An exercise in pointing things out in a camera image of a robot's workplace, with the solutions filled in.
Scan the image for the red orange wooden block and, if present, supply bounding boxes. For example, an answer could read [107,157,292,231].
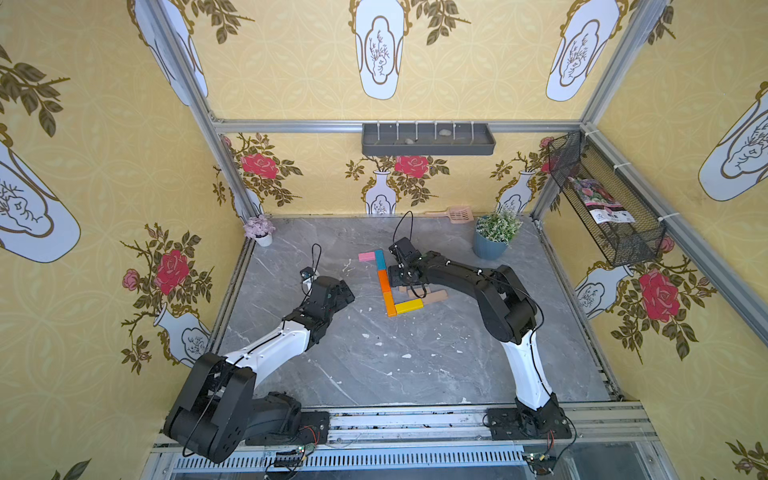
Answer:
[377,270,391,293]

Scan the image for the teal wooden block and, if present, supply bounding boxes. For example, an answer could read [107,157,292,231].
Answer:
[374,250,387,271]

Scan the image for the yellow wooden block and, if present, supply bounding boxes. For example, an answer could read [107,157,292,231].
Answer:
[395,299,424,315]

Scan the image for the tan wooden block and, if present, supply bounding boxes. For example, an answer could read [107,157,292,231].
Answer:
[422,290,449,305]

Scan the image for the amber orange wooden block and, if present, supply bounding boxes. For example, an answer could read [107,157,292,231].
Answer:
[382,291,397,317]

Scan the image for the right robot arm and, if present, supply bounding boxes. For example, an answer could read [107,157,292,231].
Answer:
[388,237,574,439]

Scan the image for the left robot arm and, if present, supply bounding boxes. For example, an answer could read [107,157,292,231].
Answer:
[162,276,355,464]

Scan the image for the blue flower pot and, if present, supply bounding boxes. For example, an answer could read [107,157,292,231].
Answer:
[473,232,508,260]

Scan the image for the small white pot purple flowers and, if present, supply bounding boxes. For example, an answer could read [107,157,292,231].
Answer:
[243,214,276,247]

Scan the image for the green artificial plant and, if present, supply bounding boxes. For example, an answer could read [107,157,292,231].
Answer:
[476,209,523,244]

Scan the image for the grey wall shelf tray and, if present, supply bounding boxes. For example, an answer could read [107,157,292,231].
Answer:
[361,121,497,157]

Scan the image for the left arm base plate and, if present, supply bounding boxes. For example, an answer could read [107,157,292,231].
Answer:
[245,411,330,446]

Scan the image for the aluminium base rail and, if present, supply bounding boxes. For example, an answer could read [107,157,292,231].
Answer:
[141,402,678,479]

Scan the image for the packet in wire basket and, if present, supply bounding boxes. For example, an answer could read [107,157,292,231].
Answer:
[570,178,635,224]

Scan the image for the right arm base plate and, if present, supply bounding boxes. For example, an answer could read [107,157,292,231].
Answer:
[482,407,573,440]

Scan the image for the black wire basket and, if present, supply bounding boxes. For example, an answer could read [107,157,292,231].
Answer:
[544,132,666,266]

